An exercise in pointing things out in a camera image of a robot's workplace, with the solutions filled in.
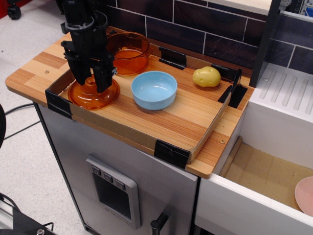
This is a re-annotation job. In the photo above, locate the light blue bowl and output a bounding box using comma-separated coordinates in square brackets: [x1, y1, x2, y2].
[131, 71, 178, 111]

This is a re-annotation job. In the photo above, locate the white toy sink unit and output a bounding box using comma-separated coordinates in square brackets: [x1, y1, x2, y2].
[195, 64, 313, 235]

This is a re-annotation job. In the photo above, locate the orange transparent pot lid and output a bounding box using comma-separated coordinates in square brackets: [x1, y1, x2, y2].
[68, 75, 120, 110]

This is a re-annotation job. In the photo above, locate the black dishwasher door handle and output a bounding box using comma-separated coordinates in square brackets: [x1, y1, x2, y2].
[150, 213, 169, 235]

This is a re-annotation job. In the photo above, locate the orange transparent pot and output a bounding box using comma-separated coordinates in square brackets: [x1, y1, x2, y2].
[107, 32, 154, 76]

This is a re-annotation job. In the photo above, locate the cardboard fence with black tape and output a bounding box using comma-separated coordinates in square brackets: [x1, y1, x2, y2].
[46, 40, 254, 178]

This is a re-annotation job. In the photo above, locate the yellow toy potato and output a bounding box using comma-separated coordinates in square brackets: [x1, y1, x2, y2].
[193, 66, 221, 88]

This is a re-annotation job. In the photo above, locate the black equipment with cables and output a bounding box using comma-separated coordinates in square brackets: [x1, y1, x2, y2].
[0, 193, 56, 235]

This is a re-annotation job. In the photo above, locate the black caster wheel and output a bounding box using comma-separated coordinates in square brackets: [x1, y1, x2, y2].
[7, 0, 22, 20]

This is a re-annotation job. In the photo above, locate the pink plate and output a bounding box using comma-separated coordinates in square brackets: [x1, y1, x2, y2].
[294, 176, 313, 216]

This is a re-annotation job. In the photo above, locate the black floor cable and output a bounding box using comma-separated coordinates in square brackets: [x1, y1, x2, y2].
[3, 103, 41, 140]

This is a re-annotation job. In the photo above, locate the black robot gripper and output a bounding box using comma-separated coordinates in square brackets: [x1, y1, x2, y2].
[60, 0, 117, 93]

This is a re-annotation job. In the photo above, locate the grey toy dishwasher cabinet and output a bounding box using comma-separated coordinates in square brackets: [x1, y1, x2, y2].
[36, 105, 198, 235]

